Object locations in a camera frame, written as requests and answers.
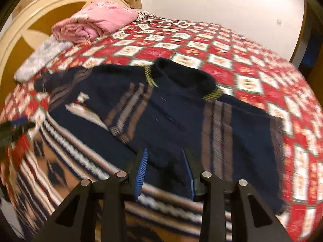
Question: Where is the navy patterned knit sweater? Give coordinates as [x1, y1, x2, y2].
[15, 57, 287, 242]

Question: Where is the grey floral pillow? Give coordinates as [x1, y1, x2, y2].
[14, 35, 73, 83]

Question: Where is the cream and gold headboard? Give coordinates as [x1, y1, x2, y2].
[1, 0, 128, 106]

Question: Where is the red patchwork bear bedspread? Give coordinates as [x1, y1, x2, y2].
[1, 18, 322, 241]

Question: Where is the folded pink quilt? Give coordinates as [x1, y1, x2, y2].
[51, 0, 138, 43]

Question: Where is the brown wooden door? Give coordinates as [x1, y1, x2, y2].
[290, 1, 322, 103]

